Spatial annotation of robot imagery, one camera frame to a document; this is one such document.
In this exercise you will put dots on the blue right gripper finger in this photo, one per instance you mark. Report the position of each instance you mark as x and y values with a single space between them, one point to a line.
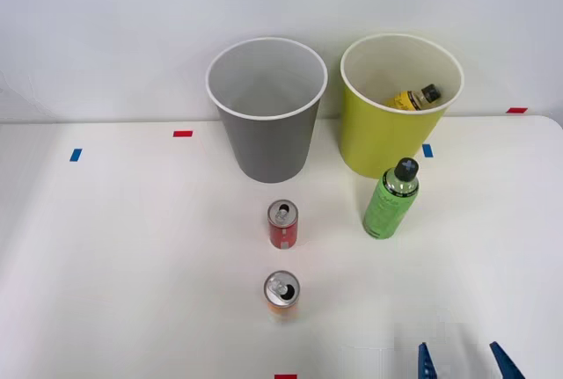
506 363
426 363

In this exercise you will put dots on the green label plastic bottle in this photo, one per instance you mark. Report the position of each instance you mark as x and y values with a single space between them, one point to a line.
389 207

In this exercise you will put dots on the orange drink can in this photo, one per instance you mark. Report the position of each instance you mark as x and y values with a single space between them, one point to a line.
282 304

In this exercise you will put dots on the red drink can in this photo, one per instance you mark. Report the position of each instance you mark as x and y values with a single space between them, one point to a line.
282 231

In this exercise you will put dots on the yellow-green plastic waste bin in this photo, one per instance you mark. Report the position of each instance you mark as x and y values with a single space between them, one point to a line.
378 137

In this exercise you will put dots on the yellow label small bottle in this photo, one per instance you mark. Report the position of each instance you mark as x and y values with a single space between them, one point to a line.
411 99

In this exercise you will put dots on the grey plastic waste bin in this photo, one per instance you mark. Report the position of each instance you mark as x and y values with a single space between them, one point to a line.
268 146

